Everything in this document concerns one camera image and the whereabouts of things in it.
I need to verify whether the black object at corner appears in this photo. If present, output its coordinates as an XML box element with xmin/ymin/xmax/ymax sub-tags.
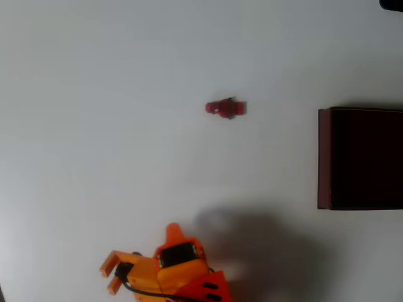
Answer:
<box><xmin>378</xmin><ymin>0</ymin><xmax>403</xmax><ymax>13</ymax></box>

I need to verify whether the dark brown open box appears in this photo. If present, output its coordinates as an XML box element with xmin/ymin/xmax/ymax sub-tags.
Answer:
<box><xmin>317</xmin><ymin>106</ymin><xmax>403</xmax><ymax>211</ymax></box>

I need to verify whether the small red toy figure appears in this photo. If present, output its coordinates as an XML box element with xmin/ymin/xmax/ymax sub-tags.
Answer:
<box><xmin>205</xmin><ymin>96</ymin><xmax>247</xmax><ymax>121</ymax></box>

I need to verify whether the small black camera module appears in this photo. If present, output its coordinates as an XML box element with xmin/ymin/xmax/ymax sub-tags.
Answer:
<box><xmin>115</xmin><ymin>262</ymin><xmax>135</xmax><ymax>281</ymax></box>

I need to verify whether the orange pronged camera mount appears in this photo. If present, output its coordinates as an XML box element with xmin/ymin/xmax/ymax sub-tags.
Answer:
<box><xmin>98</xmin><ymin>250</ymin><xmax>160</xmax><ymax>295</ymax></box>

